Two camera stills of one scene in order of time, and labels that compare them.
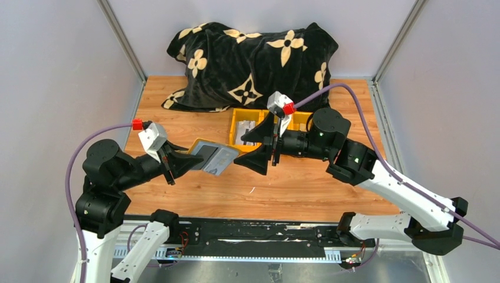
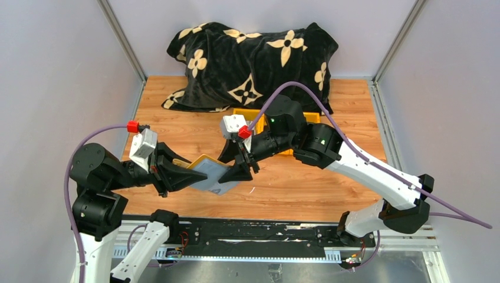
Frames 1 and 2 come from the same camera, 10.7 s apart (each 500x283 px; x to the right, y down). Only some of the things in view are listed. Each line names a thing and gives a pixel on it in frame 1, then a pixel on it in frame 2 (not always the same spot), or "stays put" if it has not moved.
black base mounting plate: [260, 237] stays put
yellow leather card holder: [217, 157] -> [211, 170]
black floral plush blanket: [225, 69] stays put
